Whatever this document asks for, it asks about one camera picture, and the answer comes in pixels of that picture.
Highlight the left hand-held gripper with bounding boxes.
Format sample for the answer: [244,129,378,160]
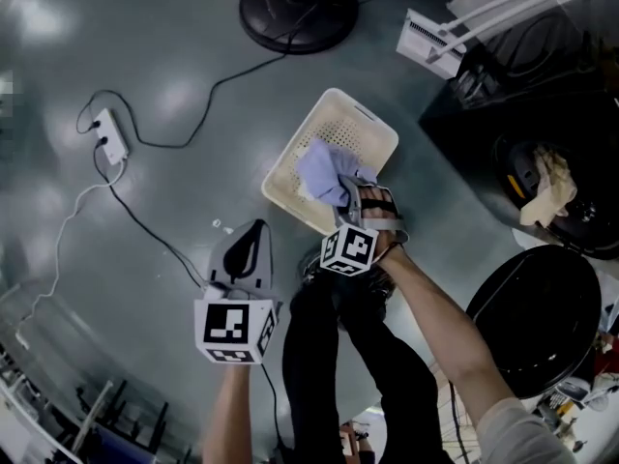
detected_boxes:
[192,218,283,365]

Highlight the person's light grey shirt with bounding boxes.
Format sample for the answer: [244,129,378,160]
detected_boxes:
[476,396,577,464]

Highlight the white stick floor cleaner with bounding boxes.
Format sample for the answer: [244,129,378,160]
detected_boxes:
[396,0,613,82]

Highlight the white power strip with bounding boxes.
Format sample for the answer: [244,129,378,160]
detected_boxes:
[91,107,131,166]

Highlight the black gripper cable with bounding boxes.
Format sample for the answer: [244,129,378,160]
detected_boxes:
[448,379,471,464]

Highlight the black fan cable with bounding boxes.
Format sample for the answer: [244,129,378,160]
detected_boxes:
[75,29,297,149]

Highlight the black pedestal fan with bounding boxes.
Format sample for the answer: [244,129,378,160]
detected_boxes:
[239,0,361,56]

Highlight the white power strip cable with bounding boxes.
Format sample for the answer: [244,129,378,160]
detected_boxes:
[18,159,128,352]

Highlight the thin black power cable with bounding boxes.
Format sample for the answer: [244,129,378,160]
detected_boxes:
[94,145,289,456]

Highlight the lilac clothes piece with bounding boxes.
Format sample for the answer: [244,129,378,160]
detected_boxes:
[295,136,379,208]

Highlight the person's right hand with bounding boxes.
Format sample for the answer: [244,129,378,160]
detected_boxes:
[362,187,398,218]

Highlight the black washing machine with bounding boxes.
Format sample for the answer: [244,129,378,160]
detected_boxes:
[418,0,619,261]

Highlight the person's black trousers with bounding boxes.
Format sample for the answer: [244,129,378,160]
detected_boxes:
[282,258,454,464]

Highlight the beige clothes piece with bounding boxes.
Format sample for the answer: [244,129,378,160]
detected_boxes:
[519,145,578,229]

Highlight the cream plastic laundry basket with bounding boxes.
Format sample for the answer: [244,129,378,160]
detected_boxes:
[260,87,400,236]

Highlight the person's left forearm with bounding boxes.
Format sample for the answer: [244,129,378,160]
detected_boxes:
[200,362,253,464]

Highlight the person's right forearm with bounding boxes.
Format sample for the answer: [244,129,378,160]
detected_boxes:
[376,242,516,427]

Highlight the person's left black shoe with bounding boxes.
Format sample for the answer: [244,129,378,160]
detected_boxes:
[298,251,325,289]

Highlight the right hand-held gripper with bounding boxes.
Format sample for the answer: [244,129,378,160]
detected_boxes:
[319,176,410,277]

